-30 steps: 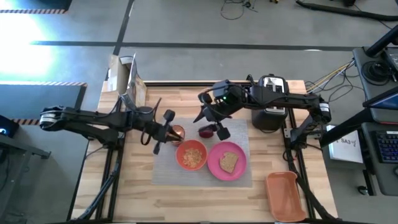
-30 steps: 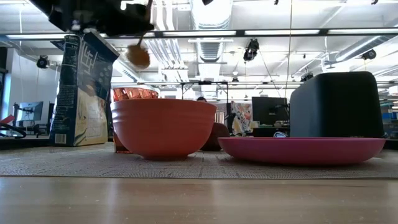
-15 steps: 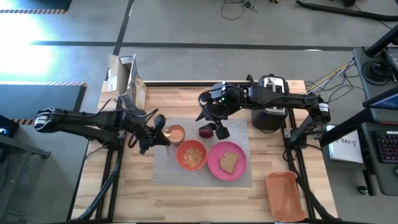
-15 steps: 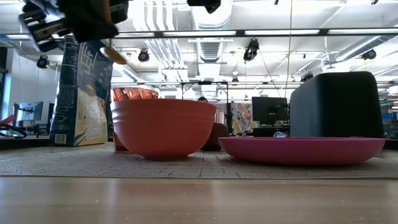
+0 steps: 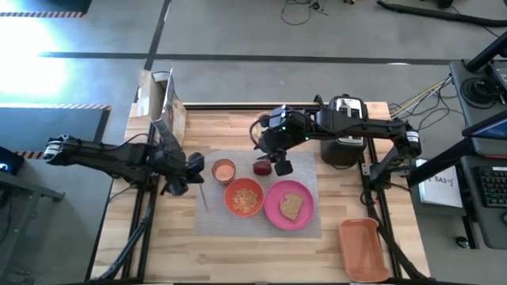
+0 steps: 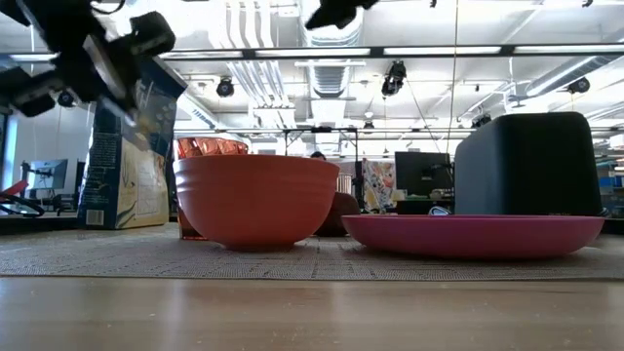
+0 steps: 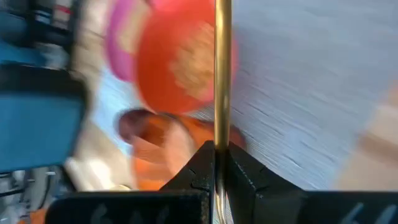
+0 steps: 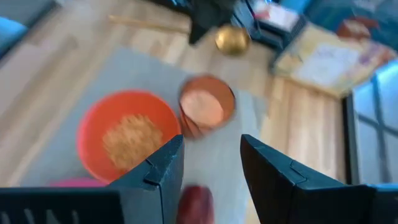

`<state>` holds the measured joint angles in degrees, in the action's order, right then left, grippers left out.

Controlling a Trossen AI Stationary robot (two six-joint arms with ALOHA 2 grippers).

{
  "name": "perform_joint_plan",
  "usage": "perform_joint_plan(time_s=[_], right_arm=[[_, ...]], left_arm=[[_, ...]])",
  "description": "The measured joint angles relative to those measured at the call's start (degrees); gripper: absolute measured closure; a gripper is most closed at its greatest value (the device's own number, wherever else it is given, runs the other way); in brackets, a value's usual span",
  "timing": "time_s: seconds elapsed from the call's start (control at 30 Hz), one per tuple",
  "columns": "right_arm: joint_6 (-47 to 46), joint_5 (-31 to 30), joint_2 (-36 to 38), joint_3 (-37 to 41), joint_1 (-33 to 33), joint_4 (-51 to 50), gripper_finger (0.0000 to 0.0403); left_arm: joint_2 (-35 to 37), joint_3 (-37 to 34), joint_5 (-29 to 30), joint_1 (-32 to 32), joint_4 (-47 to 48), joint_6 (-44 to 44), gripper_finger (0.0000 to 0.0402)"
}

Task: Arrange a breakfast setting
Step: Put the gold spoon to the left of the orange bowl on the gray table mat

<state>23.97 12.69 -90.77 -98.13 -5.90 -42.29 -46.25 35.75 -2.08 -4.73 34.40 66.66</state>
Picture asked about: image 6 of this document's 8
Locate black toaster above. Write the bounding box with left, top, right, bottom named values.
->
left=453, top=111, right=606, bottom=218

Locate orange plastic bowl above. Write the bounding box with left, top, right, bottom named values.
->
left=172, top=153, right=341, bottom=253

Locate black aluminium table frame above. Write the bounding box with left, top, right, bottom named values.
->
left=0, top=212, right=624, bottom=236

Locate red slanted panel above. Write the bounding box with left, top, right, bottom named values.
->
left=0, top=177, right=39, bottom=206

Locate orange drinking tumbler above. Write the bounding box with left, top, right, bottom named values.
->
left=174, top=136, right=251, bottom=242

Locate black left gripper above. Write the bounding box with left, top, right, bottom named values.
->
left=0, top=0, right=143, bottom=130

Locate pink plastic plate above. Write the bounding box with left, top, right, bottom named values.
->
left=340, top=214, right=606, bottom=261

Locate black computer monitor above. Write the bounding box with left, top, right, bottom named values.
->
left=394, top=151, right=455, bottom=199

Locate colourful poster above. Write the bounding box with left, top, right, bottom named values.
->
left=363, top=159, right=397, bottom=215

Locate dark red apple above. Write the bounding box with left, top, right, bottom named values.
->
left=313, top=190, right=363, bottom=239

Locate grey woven placemat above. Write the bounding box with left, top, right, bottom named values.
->
left=0, top=221, right=624, bottom=282

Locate grey computer monitor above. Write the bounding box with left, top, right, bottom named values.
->
left=27, top=158, right=69, bottom=191

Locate blue cereal box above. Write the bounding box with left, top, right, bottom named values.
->
left=76, top=57, right=189, bottom=231

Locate silver ventilation duct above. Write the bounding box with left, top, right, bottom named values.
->
left=297, top=0, right=367, bottom=157

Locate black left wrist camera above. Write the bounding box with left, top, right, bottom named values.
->
left=127, top=10, right=177, bottom=59

